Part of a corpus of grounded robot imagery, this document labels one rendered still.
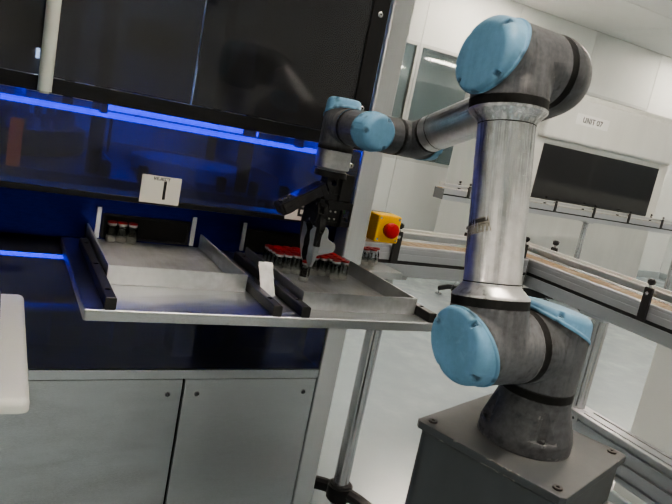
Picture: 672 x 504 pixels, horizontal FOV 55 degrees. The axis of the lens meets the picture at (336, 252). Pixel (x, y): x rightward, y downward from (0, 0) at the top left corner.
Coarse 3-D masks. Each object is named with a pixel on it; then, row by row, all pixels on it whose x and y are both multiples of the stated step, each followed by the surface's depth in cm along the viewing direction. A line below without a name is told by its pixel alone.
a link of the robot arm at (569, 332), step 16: (544, 304) 100; (544, 320) 98; (560, 320) 97; (576, 320) 98; (544, 336) 96; (560, 336) 97; (576, 336) 98; (560, 352) 97; (576, 352) 99; (544, 368) 96; (560, 368) 98; (576, 368) 100; (528, 384) 100; (544, 384) 99; (560, 384) 99; (576, 384) 102
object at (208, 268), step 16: (96, 240) 129; (208, 240) 150; (112, 256) 132; (128, 256) 135; (144, 256) 137; (160, 256) 140; (176, 256) 143; (192, 256) 146; (208, 256) 148; (224, 256) 138; (112, 272) 114; (128, 272) 115; (144, 272) 117; (160, 272) 118; (176, 272) 119; (192, 272) 121; (208, 272) 122; (224, 272) 137; (240, 272) 128; (192, 288) 121; (208, 288) 123; (224, 288) 124; (240, 288) 126
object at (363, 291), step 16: (256, 256) 144; (352, 272) 158; (368, 272) 151; (288, 288) 128; (304, 288) 137; (320, 288) 140; (336, 288) 143; (352, 288) 146; (368, 288) 149; (384, 288) 144; (320, 304) 124; (336, 304) 125; (352, 304) 127; (368, 304) 129; (384, 304) 131; (400, 304) 132
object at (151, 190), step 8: (144, 176) 138; (152, 176) 138; (160, 176) 139; (144, 184) 138; (152, 184) 139; (160, 184) 140; (168, 184) 140; (176, 184) 141; (144, 192) 138; (152, 192) 139; (160, 192) 140; (168, 192) 141; (176, 192) 141; (144, 200) 139; (152, 200) 140; (160, 200) 140; (168, 200) 141; (176, 200) 142
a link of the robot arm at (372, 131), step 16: (352, 112) 130; (368, 112) 126; (336, 128) 132; (352, 128) 126; (368, 128) 123; (384, 128) 125; (400, 128) 130; (352, 144) 130; (368, 144) 124; (384, 144) 126; (400, 144) 130
